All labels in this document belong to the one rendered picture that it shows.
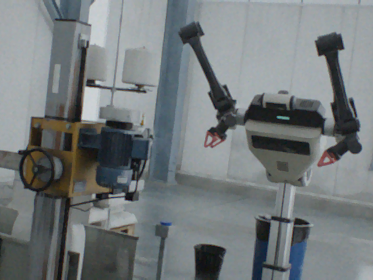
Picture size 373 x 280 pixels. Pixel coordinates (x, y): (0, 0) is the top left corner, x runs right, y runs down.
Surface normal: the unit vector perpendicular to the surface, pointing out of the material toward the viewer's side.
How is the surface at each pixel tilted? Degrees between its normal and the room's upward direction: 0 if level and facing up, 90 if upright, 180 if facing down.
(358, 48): 90
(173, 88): 90
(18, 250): 90
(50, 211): 90
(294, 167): 130
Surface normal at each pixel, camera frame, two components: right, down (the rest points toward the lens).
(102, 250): -0.43, 0.00
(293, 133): -0.18, -0.76
